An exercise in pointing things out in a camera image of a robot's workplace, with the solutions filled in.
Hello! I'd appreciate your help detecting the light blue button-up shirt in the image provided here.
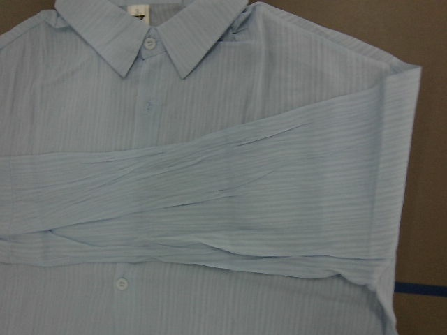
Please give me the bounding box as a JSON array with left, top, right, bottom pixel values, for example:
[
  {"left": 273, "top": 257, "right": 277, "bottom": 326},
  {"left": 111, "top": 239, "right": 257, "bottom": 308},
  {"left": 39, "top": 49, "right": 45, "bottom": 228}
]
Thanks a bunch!
[{"left": 1, "top": 1, "right": 421, "bottom": 334}]

